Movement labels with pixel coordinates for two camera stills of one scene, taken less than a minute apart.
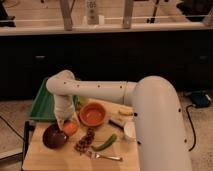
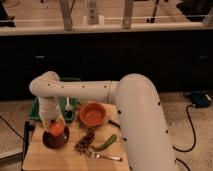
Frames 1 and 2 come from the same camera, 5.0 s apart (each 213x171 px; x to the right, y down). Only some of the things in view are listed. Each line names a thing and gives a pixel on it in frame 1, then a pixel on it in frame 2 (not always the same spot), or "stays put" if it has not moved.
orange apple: [70, 128] -> [56, 129]
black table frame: [27, 127] stays put
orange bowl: [92, 114] stays put
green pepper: [107, 144] stays put
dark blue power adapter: [199, 99] stays put
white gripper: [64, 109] -> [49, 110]
